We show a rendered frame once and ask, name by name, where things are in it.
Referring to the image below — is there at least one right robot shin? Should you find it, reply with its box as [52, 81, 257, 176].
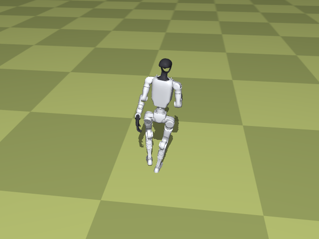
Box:
[156, 143, 167, 168]

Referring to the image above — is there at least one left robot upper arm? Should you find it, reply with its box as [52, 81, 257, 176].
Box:
[141, 77, 154, 102]

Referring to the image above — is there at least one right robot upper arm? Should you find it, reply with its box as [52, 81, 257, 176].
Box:
[172, 81, 182, 108]

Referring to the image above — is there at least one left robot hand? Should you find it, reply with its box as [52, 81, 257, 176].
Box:
[135, 115, 142, 132]

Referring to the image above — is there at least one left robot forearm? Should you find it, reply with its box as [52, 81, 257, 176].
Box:
[135, 94, 145, 117]

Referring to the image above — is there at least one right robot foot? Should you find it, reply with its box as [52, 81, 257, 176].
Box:
[154, 161, 163, 173]

